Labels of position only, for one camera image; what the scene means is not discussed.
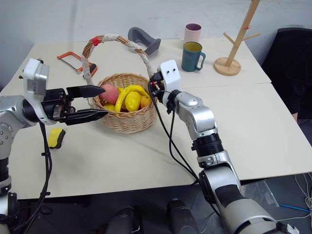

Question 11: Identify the blue floor cable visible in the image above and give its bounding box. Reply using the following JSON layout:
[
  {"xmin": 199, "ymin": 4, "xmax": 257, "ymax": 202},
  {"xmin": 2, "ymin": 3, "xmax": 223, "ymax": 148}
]
[{"xmin": 278, "ymin": 202, "xmax": 312, "ymax": 214}]

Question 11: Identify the yellow banana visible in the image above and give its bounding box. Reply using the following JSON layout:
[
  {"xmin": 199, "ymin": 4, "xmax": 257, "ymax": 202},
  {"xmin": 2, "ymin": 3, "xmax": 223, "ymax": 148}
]
[{"xmin": 114, "ymin": 84, "xmax": 150, "ymax": 113}]

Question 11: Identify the yellow and black sponge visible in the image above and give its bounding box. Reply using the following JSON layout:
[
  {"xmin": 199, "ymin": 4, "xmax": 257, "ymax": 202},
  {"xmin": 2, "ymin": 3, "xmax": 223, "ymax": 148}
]
[{"xmin": 48, "ymin": 127, "xmax": 67, "ymax": 150}]

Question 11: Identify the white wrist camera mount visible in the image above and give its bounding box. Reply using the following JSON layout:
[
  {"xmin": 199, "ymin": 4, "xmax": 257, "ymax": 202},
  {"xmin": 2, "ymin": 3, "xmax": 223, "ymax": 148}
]
[
  {"xmin": 159, "ymin": 59, "xmax": 182, "ymax": 93},
  {"xmin": 22, "ymin": 58, "xmax": 53, "ymax": 126}
]

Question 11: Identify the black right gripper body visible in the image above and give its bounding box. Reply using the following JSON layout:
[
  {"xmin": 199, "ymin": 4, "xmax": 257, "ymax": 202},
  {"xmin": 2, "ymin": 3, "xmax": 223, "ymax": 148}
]
[{"xmin": 149, "ymin": 71, "xmax": 164, "ymax": 83}]

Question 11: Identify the orange fruit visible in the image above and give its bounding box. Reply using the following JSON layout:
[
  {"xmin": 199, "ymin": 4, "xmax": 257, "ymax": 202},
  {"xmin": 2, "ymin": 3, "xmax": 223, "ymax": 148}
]
[{"xmin": 139, "ymin": 96, "xmax": 152, "ymax": 108}]

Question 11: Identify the wicker basket with handle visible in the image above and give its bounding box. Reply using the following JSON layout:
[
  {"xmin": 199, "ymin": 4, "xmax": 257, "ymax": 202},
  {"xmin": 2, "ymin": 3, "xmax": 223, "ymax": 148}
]
[{"xmin": 82, "ymin": 32, "xmax": 159, "ymax": 135}]

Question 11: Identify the orange hacksaw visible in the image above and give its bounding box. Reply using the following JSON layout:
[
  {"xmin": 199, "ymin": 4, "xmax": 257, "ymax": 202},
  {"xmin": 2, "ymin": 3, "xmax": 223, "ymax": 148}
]
[{"xmin": 56, "ymin": 51, "xmax": 98, "ymax": 77}]

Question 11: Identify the clear plastic bag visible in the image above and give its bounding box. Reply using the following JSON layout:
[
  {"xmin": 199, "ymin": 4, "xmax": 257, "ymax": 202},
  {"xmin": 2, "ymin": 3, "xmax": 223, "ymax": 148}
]
[{"xmin": 240, "ymin": 177, "xmax": 280, "ymax": 208}]

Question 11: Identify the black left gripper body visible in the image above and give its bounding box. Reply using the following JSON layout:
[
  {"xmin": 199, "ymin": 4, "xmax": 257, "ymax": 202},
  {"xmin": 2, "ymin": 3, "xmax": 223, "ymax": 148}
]
[{"xmin": 40, "ymin": 87, "xmax": 76, "ymax": 122}]

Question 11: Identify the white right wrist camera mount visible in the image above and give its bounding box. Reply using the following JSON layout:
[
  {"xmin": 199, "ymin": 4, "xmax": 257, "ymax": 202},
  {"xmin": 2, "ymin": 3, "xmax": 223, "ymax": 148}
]
[{"xmin": 159, "ymin": 59, "xmax": 182, "ymax": 93}]

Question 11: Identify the teal mug with yellow inside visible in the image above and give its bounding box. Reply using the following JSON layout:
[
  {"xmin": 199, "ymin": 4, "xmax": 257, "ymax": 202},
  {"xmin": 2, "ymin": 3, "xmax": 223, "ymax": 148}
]
[{"xmin": 181, "ymin": 41, "xmax": 207, "ymax": 73}]

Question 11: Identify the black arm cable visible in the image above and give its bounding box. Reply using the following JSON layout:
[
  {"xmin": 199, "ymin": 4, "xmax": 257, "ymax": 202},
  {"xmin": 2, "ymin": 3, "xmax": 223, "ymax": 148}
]
[
  {"xmin": 148, "ymin": 80, "xmax": 221, "ymax": 216},
  {"xmin": 14, "ymin": 121, "xmax": 54, "ymax": 234}
]

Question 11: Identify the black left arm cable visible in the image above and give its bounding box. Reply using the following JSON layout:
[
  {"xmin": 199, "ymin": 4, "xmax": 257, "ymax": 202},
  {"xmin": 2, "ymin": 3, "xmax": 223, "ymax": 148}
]
[{"xmin": 14, "ymin": 121, "xmax": 54, "ymax": 234}]

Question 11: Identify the pink red fruit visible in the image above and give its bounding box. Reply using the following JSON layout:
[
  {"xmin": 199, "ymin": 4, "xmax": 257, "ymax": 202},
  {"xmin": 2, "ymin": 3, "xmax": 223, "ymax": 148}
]
[{"xmin": 99, "ymin": 83, "xmax": 119, "ymax": 104}]

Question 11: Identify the pink cup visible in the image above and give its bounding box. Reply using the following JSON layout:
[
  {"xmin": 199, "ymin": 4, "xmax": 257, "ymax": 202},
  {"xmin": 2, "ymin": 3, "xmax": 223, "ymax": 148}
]
[{"xmin": 184, "ymin": 23, "xmax": 203, "ymax": 45}]

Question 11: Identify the dark rounded shape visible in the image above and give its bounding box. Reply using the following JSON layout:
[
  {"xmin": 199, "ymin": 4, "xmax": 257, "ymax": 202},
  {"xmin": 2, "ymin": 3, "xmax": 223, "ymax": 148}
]
[
  {"xmin": 106, "ymin": 206, "xmax": 144, "ymax": 234},
  {"xmin": 166, "ymin": 198, "xmax": 200, "ymax": 234}
]

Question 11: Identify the wooden mug tree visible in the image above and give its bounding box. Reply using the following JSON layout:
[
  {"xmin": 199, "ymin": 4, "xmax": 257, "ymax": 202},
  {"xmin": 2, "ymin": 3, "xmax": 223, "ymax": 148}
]
[{"xmin": 214, "ymin": 0, "xmax": 262, "ymax": 77}]

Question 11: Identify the yellow lemon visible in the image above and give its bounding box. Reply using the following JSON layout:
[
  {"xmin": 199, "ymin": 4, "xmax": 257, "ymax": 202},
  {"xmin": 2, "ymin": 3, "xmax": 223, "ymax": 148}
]
[{"xmin": 124, "ymin": 91, "xmax": 142, "ymax": 112}]

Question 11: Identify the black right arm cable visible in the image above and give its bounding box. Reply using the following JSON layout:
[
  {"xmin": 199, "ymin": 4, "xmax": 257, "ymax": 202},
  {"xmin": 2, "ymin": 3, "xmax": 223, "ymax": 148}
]
[{"xmin": 148, "ymin": 80, "xmax": 221, "ymax": 216}]

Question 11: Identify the grey plastic stand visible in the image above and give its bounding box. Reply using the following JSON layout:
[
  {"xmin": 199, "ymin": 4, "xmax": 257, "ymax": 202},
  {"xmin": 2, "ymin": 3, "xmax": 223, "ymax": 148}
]
[{"xmin": 128, "ymin": 26, "xmax": 162, "ymax": 58}]

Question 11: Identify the black chair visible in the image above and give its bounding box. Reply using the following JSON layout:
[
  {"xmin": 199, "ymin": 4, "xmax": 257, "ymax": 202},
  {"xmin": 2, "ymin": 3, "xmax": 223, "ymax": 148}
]
[{"xmin": 261, "ymin": 27, "xmax": 312, "ymax": 120}]

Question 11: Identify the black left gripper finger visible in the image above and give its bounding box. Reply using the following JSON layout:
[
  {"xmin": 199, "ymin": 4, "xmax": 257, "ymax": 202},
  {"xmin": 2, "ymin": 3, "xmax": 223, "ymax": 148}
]
[
  {"xmin": 66, "ymin": 85, "xmax": 106, "ymax": 99},
  {"xmin": 59, "ymin": 109, "xmax": 109, "ymax": 126}
]

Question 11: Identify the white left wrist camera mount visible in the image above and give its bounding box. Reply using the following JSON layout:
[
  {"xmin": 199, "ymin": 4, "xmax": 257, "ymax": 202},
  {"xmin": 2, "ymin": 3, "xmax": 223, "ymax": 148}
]
[{"xmin": 22, "ymin": 58, "xmax": 53, "ymax": 126}]

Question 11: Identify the white floor cable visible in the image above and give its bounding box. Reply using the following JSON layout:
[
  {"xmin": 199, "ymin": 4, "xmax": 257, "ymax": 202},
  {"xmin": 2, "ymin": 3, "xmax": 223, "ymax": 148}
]
[{"xmin": 293, "ymin": 172, "xmax": 312, "ymax": 219}]

